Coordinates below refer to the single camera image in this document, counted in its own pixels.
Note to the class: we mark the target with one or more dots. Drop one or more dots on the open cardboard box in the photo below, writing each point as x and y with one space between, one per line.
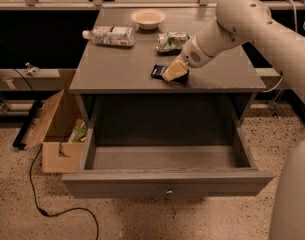
59 116

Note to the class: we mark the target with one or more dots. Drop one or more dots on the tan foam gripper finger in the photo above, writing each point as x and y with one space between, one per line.
176 70

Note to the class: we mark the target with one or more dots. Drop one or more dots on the black metal stand leg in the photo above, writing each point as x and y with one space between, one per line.
26 123

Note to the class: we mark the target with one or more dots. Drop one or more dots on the green package in box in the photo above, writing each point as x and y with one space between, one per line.
78 133

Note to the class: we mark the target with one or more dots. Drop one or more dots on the open grey top drawer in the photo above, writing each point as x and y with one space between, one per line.
139 146

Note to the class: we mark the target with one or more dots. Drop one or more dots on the white ceramic bowl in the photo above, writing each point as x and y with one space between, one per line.
148 19

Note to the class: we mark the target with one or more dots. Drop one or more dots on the grey wooden cabinet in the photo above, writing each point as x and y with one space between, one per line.
108 70

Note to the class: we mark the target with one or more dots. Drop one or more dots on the blue rxbar blueberry bar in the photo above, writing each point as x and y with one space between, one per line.
158 71

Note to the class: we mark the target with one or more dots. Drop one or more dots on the clear plastic water bottle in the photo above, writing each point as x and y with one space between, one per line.
111 36

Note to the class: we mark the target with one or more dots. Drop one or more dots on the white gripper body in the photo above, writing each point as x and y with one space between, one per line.
191 55

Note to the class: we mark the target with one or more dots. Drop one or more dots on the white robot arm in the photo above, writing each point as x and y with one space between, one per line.
235 22

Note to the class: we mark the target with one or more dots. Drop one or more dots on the small clear crumpled wrapper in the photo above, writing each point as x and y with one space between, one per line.
31 70

